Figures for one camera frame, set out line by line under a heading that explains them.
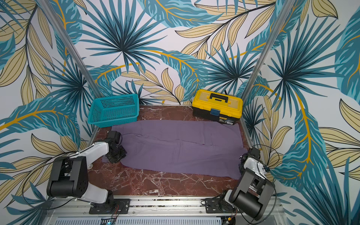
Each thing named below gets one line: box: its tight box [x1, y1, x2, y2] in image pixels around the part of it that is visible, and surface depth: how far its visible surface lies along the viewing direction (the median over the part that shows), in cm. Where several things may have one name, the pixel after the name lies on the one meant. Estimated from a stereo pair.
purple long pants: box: [102, 120, 248, 180], surface depth 97 cm
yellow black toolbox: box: [191, 89, 244, 126], surface depth 102 cm
